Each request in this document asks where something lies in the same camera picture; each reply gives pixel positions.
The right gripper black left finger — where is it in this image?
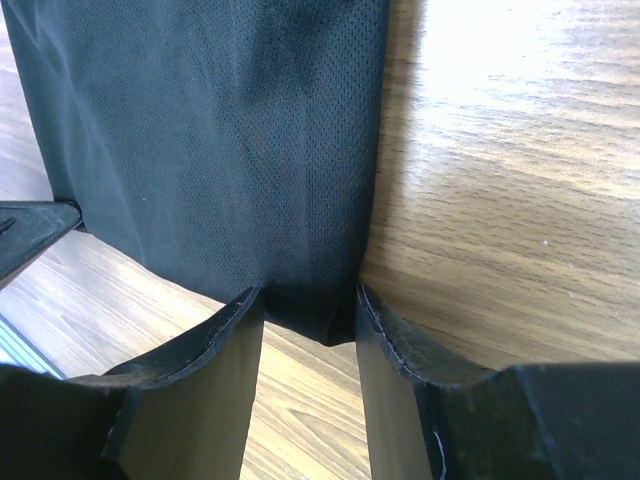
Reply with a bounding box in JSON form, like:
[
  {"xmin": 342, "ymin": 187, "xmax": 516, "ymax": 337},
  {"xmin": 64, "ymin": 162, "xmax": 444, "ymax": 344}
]
[{"xmin": 1, "ymin": 288, "xmax": 264, "ymax": 479}]

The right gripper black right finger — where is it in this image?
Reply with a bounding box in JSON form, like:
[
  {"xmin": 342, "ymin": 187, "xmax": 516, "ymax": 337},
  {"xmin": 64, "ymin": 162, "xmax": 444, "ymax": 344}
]
[{"xmin": 355, "ymin": 285, "xmax": 639, "ymax": 479}]

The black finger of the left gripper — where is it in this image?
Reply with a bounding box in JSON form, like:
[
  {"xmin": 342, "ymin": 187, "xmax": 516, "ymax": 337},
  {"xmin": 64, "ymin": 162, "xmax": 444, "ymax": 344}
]
[{"xmin": 0, "ymin": 200, "xmax": 82, "ymax": 288}]

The black t shirt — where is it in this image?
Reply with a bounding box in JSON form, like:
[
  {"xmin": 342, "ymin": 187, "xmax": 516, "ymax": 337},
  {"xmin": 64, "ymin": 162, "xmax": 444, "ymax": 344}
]
[{"xmin": 2, "ymin": 1, "xmax": 390, "ymax": 346}]

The aluminium frame rail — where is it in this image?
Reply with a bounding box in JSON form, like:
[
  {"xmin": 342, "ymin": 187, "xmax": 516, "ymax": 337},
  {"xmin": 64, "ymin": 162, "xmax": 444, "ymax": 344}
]
[{"xmin": 0, "ymin": 316, "xmax": 66, "ymax": 379}]

